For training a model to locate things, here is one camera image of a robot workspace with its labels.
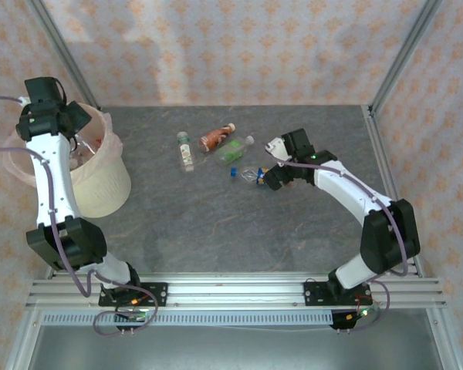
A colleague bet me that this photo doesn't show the blue yellow label bottle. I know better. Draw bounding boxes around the blue yellow label bottle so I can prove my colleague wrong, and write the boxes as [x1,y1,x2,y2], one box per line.
[230,165,270,187]

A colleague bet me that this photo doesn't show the bin with pink liner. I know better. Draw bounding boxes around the bin with pink liner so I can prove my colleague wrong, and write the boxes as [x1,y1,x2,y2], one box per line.
[3,102,123,188]

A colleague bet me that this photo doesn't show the cream plastic waste bin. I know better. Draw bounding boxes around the cream plastic waste bin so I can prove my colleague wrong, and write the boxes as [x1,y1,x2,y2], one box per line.
[7,102,132,219]

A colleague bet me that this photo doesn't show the green label clear bottle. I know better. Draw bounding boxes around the green label clear bottle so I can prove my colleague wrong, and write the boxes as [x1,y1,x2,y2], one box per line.
[215,134,255,167]

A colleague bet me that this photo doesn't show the orange-brown tea bottle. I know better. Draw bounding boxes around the orange-brown tea bottle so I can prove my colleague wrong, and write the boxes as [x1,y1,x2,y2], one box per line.
[198,123,237,154]

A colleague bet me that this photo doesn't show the white label green cap bottle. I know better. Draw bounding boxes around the white label green cap bottle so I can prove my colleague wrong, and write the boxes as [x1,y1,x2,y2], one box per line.
[176,131,197,173]

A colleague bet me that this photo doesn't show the small green circuit board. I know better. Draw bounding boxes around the small green circuit board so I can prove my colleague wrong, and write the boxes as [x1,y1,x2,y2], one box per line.
[115,306,148,323]
[343,306,381,323]

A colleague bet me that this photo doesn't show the grey metal panel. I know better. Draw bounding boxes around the grey metal panel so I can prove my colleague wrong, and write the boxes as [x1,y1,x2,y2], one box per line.
[26,325,444,370]

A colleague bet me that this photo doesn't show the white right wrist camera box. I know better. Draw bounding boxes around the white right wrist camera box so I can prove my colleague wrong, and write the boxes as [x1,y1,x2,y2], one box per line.
[264,137,294,167]

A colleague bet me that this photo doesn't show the aluminium frame post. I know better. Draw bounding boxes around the aluminium frame post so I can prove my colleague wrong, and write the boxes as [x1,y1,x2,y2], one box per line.
[369,0,444,115]
[29,0,102,112]

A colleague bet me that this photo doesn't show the aluminium side rail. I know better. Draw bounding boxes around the aluminium side rail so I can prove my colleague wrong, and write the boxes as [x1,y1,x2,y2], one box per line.
[363,104,426,278]

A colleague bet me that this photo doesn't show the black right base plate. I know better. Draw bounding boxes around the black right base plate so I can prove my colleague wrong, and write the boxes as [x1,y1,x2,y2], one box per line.
[303,281,371,308]

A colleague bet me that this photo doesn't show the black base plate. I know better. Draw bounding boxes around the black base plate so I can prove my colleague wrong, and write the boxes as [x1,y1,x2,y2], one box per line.
[303,281,371,308]
[98,282,169,308]

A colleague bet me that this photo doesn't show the aluminium front rail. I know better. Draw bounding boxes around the aluminium front rail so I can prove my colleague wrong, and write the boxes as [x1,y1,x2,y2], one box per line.
[25,272,447,310]

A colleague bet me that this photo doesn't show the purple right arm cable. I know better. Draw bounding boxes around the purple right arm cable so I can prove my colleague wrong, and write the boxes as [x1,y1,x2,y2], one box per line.
[277,160,410,333]

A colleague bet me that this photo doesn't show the grey slotted cable duct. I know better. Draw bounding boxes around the grey slotted cable duct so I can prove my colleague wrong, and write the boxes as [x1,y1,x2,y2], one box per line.
[42,311,335,327]

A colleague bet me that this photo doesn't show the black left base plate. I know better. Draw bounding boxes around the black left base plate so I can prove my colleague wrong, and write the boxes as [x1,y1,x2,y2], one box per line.
[98,282,169,308]

